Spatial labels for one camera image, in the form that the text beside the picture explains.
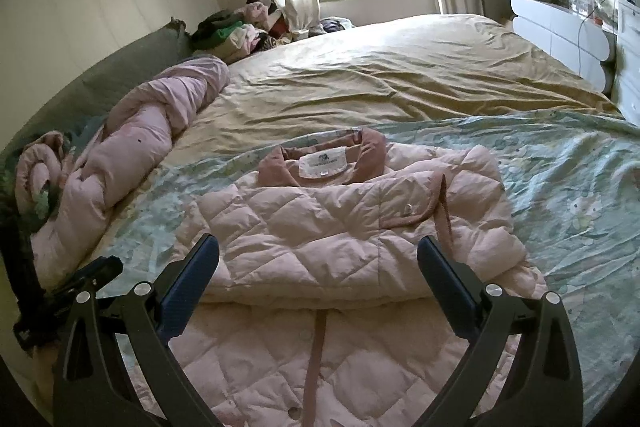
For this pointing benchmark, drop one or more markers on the pink rolled duvet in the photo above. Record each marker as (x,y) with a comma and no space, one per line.
(135,122)

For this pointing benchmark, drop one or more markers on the beige bed sheet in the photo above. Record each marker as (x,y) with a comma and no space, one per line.
(400,72)

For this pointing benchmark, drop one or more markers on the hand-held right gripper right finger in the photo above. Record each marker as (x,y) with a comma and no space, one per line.
(446,279)

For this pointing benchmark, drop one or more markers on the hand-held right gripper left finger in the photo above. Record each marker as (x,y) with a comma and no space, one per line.
(190,279)

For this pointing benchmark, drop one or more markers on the pile of mixed clothes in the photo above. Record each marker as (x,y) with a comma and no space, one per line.
(245,29)

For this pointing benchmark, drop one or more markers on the pink quilted coat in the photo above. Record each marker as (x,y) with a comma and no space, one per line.
(325,232)

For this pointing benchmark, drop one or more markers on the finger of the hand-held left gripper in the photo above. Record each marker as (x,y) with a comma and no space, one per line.
(102,272)

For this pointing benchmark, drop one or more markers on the grey padded headboard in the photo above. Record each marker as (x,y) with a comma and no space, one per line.
(110,72)

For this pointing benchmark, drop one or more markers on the white chest of drawers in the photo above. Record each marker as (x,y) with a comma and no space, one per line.
(627,57)

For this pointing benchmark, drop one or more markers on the green cartoon print bed sheet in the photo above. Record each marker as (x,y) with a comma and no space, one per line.
(575,207)

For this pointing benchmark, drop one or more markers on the white dressing table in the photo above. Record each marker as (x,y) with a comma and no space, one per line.
(555,32)

